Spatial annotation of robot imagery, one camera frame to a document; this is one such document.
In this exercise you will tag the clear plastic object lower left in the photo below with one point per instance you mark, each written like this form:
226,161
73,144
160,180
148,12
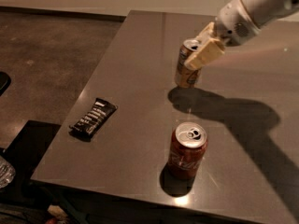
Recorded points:
7,173

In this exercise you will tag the black snack bar wrapper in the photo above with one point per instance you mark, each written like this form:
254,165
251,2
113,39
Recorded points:
88,125

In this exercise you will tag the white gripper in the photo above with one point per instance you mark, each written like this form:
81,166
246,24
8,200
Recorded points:
234,22

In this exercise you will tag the red coke can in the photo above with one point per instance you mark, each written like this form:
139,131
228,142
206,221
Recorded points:
187,149

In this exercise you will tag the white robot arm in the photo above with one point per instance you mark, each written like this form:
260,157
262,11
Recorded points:
264,11

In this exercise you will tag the black object at left edge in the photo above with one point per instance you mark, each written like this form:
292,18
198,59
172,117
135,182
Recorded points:
5,81

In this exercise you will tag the orange soda can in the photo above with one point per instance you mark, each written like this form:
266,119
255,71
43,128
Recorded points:
186,77

